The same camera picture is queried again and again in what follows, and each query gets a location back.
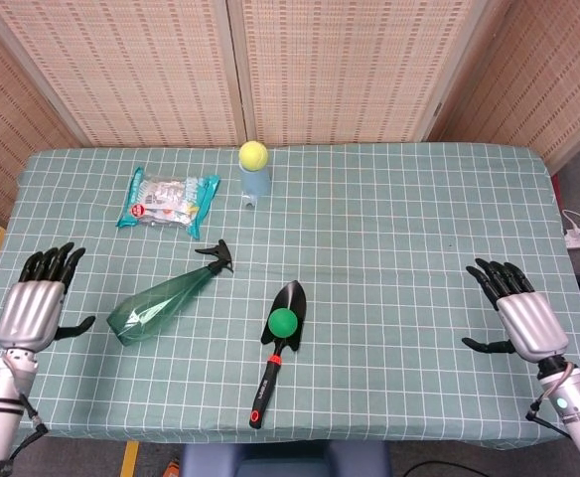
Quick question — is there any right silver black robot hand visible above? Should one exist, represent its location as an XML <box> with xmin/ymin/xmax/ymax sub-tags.
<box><xmin>461</xmin><ymin>257</ymin><xmax>569</xmax><ymax>362</ymax></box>

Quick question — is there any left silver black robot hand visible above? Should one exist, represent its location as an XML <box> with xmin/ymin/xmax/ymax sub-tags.
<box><xmin>0</xmin><ymin>241</ymin><xmax>96</xmax><ymax>354</ymax></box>

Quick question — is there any green spray bottle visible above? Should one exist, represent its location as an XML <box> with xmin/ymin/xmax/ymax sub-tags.
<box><xmin>106</xmin><ymin>238</ymin><xmax>235</xmax><ymax>347</ymax></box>

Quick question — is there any green checkered tablecloth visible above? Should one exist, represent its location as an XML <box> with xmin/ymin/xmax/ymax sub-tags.
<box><xmin>0</xmin><ymin>142</ymin><xmax>580</xmax><ymax>452</ymax></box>

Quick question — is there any teal snack package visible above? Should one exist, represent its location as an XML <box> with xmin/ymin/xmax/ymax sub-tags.
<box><xmin>115</xmin><ymin>166</ymin><xmax>221</xmax><ymax>240</ymax></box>

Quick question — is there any green ball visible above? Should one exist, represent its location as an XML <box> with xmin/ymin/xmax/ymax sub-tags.
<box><xmin>268</xmin><ymin>307</ymin><xmax>299</xmax><ymax>339</ymax></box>

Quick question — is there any black garden trowel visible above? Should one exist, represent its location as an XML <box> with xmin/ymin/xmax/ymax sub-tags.
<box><xmin>248</xmin><ymin>279</ymin><xmax>307</xmax><ymax>430</ymax></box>

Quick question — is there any light blue cup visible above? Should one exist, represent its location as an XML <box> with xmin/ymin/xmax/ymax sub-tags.
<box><xmin>240</xmin><ymin>163</ymin><xmax>272</xmax><ymax>209</ymax></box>

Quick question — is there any yellow tennis ball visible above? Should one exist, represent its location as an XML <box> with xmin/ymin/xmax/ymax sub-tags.
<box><xmin>238</xmin><ymin>141</ymin><xmax>270</xmax><ymax>172</ymax></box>

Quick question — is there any bamboo folding screen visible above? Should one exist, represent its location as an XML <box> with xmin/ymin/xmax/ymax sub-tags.
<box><xmin>0</xmin><ymin>0</ymin><xmax>580</xmax><ymax>223</ymax></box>

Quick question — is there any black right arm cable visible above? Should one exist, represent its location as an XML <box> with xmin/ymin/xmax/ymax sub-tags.
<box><xmin>525</xmin><ymin>395</ymin><xmax>572</xmax><ymax>439</ymax></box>

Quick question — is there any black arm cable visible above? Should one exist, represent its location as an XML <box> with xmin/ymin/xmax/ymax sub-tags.
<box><xmin>2</xmin><ymin>393</ymin><xmax>50</xmax><ymax>466</ymax></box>
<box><xmin>525</xmin><ymin>395</ymin><xmax>572</xmax><ymax>439</ymax></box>

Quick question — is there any white power cable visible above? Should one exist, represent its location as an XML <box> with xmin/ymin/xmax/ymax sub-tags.
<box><xmin>560</xmin><ymin>208</ymin><xmax>580</xmax><ymax>236</ymax></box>

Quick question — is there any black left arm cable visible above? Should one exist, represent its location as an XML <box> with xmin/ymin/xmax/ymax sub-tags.
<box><xmin>2</xmin><ymin>393</ymin><xmax>50</xmax><ymax>466</ymax></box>

